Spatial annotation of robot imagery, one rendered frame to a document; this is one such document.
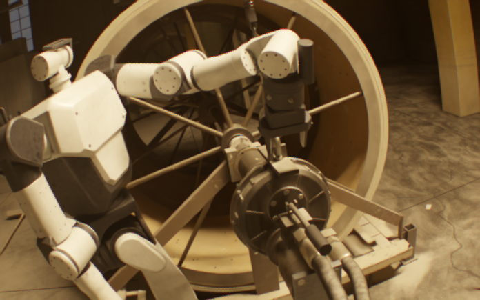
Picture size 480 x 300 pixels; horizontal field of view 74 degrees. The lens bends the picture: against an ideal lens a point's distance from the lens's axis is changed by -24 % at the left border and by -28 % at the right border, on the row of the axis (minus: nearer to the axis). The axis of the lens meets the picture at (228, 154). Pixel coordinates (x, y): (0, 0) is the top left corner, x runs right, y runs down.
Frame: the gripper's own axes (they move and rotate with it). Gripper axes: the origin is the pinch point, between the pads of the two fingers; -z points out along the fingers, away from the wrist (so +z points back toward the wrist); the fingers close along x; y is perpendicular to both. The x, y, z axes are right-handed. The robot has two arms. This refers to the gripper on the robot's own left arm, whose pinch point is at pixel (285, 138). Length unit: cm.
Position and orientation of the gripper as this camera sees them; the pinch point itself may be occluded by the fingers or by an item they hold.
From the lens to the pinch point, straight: 97.5
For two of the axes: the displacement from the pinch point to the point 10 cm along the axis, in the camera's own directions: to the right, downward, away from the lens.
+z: -1.0, -7.4, -6.6
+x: 9.7, -2.1, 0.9
